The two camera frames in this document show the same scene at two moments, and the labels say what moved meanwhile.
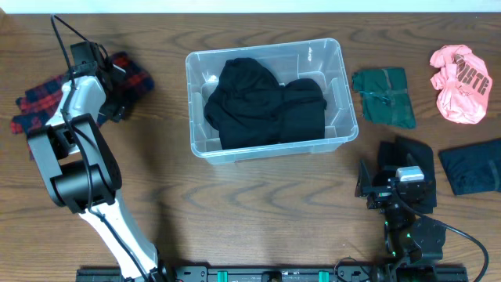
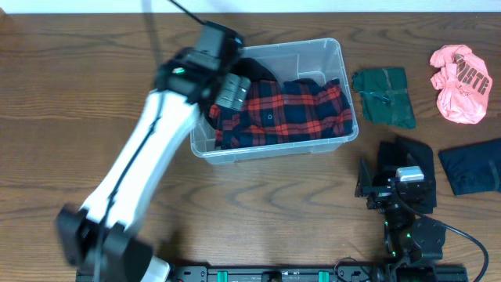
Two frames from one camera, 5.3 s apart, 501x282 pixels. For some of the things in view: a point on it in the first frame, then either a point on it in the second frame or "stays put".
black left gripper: (113, 95) -> (214, 104)
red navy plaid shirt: (39, 106) -> (296, 110)
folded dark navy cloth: (473, 168) stays put
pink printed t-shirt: (463, 83) stays put
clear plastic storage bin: (320, 60) stays put
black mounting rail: (279, 273) stays put
